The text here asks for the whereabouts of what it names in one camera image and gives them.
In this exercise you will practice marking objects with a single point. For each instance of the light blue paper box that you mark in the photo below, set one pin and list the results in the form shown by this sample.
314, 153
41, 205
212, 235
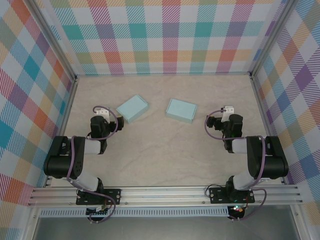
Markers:
131, 108
181, 110

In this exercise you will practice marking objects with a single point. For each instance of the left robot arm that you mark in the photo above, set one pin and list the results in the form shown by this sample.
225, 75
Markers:
60, 160

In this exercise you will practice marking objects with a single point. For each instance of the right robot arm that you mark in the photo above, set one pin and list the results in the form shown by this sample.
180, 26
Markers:
272, 160

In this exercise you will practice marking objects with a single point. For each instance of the small black controller board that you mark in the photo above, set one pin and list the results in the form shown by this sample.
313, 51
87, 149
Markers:
97, 212

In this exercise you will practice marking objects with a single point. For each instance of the small controller board with LED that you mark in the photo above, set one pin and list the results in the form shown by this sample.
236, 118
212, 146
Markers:
237, 209

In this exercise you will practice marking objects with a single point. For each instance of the grey metal panel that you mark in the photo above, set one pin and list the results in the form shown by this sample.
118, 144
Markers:
162, 228

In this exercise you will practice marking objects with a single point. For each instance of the aluminium side floor rail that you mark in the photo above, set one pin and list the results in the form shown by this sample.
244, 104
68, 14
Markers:
67, 120

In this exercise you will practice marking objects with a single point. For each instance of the thin aluminium wall floor rail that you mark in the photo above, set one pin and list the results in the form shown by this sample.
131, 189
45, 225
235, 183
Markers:
162, 74

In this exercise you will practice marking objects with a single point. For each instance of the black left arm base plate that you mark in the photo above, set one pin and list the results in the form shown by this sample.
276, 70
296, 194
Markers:
115, 196

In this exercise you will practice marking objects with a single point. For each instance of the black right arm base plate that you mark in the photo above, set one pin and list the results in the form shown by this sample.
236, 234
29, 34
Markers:
217, 195

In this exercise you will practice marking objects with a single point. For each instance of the long aluminium base rail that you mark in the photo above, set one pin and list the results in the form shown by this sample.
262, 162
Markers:
162, 196

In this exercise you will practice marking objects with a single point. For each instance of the aluminium frame post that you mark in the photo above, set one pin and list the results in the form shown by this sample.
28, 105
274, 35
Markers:
55, 42
271, 37

